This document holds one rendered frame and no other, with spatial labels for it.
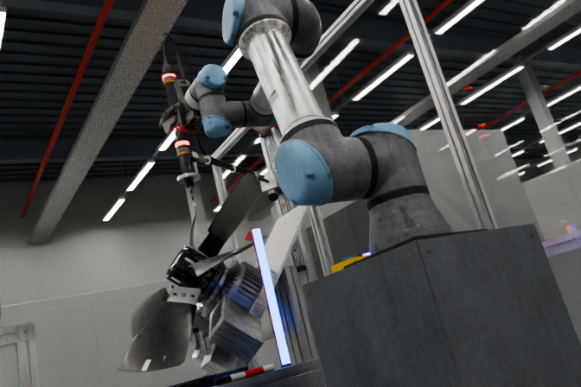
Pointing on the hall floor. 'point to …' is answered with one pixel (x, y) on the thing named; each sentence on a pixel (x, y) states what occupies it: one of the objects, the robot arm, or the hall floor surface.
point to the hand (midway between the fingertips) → (174, 123)
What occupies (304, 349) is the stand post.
